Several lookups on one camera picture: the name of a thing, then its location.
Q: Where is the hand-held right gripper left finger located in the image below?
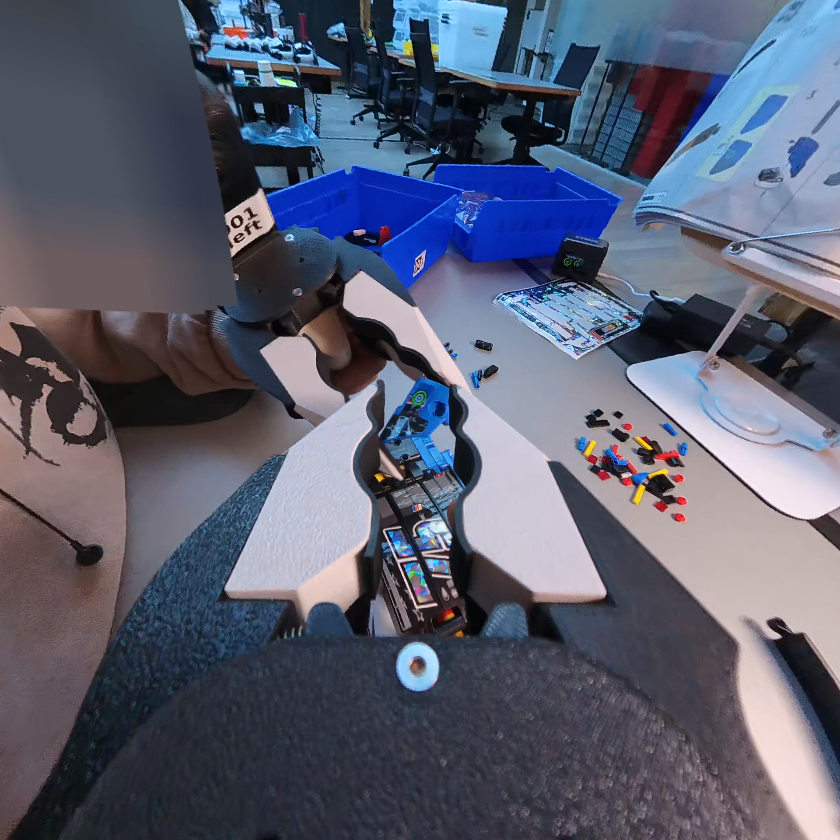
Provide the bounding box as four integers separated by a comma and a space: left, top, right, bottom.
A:
224, 379, 388, 636

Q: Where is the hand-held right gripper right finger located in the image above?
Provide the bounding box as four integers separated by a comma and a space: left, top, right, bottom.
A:
448, 385, 609, 634

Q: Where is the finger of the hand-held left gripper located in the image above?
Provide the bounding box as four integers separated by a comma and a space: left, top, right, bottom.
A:
259, 333, 350, 425
341, 271, 462, 389

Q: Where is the lego race car model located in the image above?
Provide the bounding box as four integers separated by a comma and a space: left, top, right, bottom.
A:
367, 377, 470, 639

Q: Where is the person's left forearm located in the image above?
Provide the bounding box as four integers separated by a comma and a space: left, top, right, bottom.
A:
23, 307, 263, 398

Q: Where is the pile of small lego pieces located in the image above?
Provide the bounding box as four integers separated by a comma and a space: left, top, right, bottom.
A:
576, 407, 690, 524

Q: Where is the lego sticker sheet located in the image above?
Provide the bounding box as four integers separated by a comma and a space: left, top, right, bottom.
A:
493, 278, 644, 361

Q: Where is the lego instruction booklet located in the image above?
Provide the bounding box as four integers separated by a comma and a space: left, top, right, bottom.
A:
633, 0, 840, 245

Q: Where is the person's left hand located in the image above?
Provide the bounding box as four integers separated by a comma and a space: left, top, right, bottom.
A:
328, 346, 389, 395

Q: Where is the blue bin with tag label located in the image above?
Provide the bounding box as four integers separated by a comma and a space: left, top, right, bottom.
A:
266, 165, 463, 290

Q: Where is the black side cart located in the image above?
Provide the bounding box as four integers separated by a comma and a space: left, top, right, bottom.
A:
231, 84, 322, 188

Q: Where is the large blue storage bin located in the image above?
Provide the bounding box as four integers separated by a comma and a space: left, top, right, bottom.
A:
433, 164, 622, 263

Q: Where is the black charger with green display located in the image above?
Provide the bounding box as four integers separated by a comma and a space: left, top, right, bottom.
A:
551, 235, 610, 285

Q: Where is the white book stand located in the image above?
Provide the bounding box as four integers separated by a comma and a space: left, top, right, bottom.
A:
626, 226, 840, 521

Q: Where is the grey work table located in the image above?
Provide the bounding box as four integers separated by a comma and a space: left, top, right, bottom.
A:
205, 45, 342, 96

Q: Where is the black office chair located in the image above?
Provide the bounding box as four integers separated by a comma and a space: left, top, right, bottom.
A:
500, 42, 601, 166
344, 25, 395, 127
374, 18, 460, 161

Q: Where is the long work table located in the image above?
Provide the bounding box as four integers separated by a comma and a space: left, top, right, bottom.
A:
328, 33, 581, 102

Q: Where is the black power adapter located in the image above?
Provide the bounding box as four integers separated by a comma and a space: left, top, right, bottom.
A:
640, 294, 777, 353

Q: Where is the white storage box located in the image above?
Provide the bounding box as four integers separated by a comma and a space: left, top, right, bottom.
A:
436, 0, 509, 72

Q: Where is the wire rack with coloured bins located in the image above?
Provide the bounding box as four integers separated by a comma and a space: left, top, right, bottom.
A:
594, 61, 731, 179

